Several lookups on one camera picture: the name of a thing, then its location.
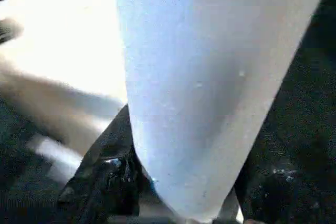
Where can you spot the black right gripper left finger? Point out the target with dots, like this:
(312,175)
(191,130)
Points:
(105,182)

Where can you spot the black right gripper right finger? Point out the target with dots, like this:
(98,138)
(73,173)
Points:
(289,192)

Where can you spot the white plastic table leg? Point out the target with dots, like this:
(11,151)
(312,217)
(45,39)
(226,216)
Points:
(210,77)

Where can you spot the black work mat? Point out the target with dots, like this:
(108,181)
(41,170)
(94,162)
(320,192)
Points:
(310,103)

